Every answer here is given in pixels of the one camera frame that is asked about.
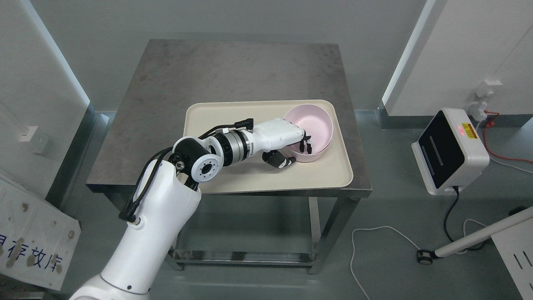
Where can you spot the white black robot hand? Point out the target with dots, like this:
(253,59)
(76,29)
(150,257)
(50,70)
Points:
(271,136)

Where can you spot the pink bowl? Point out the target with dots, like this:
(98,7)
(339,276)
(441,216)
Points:
(318,125)

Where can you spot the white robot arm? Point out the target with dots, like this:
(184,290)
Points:
(166,196)

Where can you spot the beige plastic tray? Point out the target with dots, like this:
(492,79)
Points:
(332,171)

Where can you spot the stainless steel table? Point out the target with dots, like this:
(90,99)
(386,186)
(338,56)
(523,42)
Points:
(173,75)

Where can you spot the white black box device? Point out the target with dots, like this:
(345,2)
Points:
(449,153)

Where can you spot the white wheeled stand leg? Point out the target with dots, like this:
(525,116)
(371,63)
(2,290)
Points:
(426,257)

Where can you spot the white sign board blue text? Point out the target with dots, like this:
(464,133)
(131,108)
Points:
(37,241)

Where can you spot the white perforated panel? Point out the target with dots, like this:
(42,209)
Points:
(515,248)

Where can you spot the white wall socket plug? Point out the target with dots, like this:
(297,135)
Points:
(485,91)

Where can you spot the white wall switch box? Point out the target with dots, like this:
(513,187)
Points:
(36,140)

